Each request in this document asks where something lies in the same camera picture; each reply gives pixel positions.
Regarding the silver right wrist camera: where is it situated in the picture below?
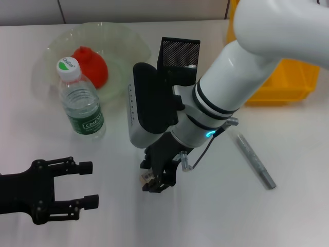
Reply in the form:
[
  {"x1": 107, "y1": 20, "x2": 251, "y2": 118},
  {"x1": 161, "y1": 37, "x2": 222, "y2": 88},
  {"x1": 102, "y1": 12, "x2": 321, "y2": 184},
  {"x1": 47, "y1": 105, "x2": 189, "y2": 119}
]
[{"x1": 126, "y1": 62, "x2": 186, "y2": 149}]

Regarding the clear green-label water bottle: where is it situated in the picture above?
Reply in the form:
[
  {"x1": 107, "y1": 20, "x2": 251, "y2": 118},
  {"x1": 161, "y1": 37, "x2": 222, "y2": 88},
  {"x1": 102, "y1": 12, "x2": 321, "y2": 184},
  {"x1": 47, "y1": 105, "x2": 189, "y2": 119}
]
[{"x1": 56, "y1": 56, "x2": 107, "y2": 141}]

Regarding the beige barcode eraser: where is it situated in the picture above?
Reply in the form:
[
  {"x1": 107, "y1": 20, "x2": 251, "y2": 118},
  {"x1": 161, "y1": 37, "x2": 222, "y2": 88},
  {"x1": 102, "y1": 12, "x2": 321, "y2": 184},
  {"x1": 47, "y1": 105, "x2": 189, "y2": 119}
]
[{"x1": 140, "y1": 171, "x2": 155, "y2": 185}]

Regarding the yellow plastic bin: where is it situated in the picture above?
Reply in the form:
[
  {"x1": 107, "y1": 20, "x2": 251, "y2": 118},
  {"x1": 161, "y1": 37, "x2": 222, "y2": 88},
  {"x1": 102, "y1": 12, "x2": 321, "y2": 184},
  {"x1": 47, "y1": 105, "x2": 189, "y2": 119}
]
[{"x1": 226, "y1": 0, "x2": 320, "y2": 107}]

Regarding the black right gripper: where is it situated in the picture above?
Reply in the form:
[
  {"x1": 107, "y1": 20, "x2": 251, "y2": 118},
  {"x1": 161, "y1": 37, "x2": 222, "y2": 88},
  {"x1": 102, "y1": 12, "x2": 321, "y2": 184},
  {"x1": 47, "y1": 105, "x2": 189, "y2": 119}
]
[{"x1": 140, "y1": 132, "x2": 191, "y2": 193}]

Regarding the red-orange fruit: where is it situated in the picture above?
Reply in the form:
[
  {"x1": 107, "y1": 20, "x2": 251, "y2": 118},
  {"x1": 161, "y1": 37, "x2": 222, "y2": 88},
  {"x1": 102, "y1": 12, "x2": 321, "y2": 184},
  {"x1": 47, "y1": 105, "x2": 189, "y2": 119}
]
[{"x1": 70, "y1": 46, "x2": 108, "y2": 90}]

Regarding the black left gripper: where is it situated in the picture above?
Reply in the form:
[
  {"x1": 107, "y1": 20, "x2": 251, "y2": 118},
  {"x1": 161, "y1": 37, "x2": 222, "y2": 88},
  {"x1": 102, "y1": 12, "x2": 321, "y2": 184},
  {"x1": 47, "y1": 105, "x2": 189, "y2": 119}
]
[{"x1": 0, "y1": 156, "x2": 100, "y2": 225}]

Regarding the clear glass wavy bowl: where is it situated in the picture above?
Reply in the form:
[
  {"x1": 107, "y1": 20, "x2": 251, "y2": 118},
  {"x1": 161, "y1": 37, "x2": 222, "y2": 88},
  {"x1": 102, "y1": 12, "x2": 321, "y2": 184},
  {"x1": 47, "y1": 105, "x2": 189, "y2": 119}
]
[{"x1": 32, "y1": 22, "x2": 152, "y2": 106}]

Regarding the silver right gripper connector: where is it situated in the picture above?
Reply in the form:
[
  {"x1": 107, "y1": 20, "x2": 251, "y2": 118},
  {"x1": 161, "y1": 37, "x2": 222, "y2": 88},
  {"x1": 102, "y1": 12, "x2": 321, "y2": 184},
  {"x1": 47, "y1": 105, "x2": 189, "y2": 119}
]
[{"x1": 179, "y1": 151, "x2": 193, "y2": 172}]

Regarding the grey pen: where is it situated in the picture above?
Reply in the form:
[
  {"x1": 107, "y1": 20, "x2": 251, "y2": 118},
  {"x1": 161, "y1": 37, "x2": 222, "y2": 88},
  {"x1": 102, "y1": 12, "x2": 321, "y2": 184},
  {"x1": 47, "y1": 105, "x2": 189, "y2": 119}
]
[{"x1": 236, "y1": 133, "x2": 277, "y2": 190}]

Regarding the black mesh pen holder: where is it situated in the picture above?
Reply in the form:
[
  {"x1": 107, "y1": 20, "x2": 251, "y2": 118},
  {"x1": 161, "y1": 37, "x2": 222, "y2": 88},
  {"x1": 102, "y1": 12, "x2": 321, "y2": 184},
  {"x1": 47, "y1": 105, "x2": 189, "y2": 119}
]
[{"x1": 156, "y1": 37, "x2": 201, "y2": 87}]

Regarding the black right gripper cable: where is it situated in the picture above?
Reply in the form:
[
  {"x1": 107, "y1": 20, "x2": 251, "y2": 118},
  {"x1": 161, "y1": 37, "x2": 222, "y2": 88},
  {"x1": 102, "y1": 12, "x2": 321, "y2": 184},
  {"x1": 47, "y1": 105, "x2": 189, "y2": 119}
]
[{"x1": 191, "y1": 123, "x2": 228, "y2": 170}]

